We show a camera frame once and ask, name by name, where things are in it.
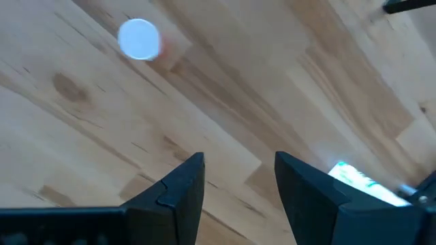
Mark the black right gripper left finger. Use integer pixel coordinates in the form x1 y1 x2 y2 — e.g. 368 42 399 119
0 152 205 245

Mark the salmon red transparent pill bottle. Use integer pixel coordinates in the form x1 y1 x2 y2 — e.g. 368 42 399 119
117 18 171 64

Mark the wooden shelf black metal frame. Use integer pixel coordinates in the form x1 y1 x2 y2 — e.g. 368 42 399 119
383 0 436 14

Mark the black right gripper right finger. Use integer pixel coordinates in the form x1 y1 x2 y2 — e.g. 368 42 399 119
275 151 436 245

